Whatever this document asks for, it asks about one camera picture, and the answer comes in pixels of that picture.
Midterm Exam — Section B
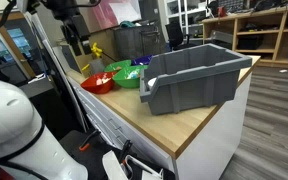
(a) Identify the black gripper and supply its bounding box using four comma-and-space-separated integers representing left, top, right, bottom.
50, 0, 93, 57

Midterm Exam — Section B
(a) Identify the red plastic bowl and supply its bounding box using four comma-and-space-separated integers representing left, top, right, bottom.
80, 71, 117, 95

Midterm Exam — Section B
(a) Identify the green bowl with small items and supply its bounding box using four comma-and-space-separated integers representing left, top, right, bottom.
112, 65, 149, 89

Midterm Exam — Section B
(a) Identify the navy blue bowl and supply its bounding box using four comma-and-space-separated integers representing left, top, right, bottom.
131, 54, 154, 67

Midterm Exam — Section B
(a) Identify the gray plastic storage bin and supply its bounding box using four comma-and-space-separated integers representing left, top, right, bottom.
139, 43, 253, 116

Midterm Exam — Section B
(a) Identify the yellow toy figure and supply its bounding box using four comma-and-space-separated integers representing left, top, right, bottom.
90, 42, 104, 59

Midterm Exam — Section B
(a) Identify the small gray cup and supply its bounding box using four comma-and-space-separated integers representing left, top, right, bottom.
89, 58, 106, 75

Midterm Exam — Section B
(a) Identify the pink sheet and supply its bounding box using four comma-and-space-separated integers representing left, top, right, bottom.
92, 0, 142, 30

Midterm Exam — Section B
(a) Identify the teal cloth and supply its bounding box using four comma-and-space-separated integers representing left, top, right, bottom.
119, 20, 142, 29

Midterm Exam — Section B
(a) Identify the black office chair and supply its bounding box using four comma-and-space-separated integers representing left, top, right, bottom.
164, 21, 198, 52

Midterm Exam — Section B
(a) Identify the white shelf unit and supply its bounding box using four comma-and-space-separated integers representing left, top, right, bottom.
163, 0, 208, 38

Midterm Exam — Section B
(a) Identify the red item on shelf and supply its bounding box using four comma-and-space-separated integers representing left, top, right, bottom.
217, 5, 228, 18

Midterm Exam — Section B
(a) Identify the white cabinet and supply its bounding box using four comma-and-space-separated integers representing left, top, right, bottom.
67, 73, 253, 180

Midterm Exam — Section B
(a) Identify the black box in shelf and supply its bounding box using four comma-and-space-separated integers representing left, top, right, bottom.
237, 34, 264, 51

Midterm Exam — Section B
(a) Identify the wooden shelf unit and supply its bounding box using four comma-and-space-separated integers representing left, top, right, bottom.
201, 3, 288, 70

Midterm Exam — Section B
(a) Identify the black clamp orange handle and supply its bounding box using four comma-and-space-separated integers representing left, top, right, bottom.
78, 129, 102, 152

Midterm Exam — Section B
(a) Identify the black clamp white handle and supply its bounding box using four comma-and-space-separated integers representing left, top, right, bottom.
118, 139, 165, 180

